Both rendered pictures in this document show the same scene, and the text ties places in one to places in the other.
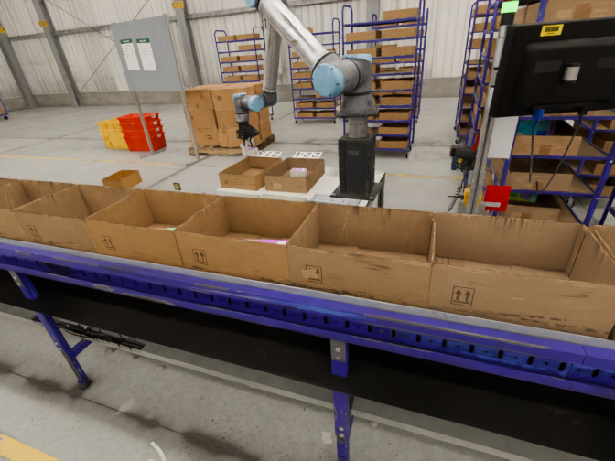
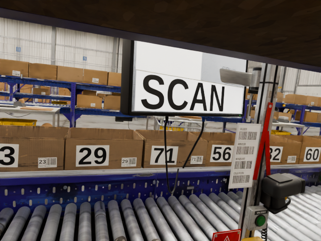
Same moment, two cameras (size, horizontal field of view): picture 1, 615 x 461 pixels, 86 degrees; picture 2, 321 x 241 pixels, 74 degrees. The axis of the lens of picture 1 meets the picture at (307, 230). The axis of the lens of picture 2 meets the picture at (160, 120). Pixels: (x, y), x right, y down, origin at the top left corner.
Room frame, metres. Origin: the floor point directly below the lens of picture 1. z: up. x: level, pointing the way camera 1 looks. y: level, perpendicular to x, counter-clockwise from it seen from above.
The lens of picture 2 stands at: (1.69, -1.46, 1.31)
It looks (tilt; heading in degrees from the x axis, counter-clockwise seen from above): 7 degrees down; 139
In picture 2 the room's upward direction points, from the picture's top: 5 degrees clockwise
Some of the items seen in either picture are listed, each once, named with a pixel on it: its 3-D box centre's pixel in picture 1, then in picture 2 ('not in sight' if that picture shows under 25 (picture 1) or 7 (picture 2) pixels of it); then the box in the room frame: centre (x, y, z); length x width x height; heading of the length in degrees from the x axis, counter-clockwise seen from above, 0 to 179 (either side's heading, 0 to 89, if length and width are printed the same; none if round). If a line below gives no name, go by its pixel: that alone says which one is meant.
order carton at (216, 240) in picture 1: (253, 238); (263, 148); (1.00, 0.19, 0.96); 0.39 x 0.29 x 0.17; 69
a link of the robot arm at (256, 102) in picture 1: (253, 102); not in sight; (2.22, 0.27, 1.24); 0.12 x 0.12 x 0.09; 46
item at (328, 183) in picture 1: (302, 182); not in sight; (2.11, 0.01, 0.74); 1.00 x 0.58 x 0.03; 66
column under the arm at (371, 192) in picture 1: (357, 164); not in sight; (1.86, -0.32, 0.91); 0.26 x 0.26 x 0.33; 66
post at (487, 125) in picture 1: (483, 144); (257, 166); (1.40, -0.79, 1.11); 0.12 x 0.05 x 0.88; 69
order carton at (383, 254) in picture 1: (363, 251); (219, 147); (0.86, -0.17, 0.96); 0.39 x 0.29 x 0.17; 69
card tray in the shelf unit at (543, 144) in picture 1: (538, 135); not in sight; (1.88, -1.37, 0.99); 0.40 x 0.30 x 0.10; 155
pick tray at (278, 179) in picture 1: (296, 174); not in sight; (2.10, 0.04, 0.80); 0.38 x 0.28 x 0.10; 158
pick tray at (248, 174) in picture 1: (253, 172); not in sight; (2.21, 0.34, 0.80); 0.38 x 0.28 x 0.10; 154
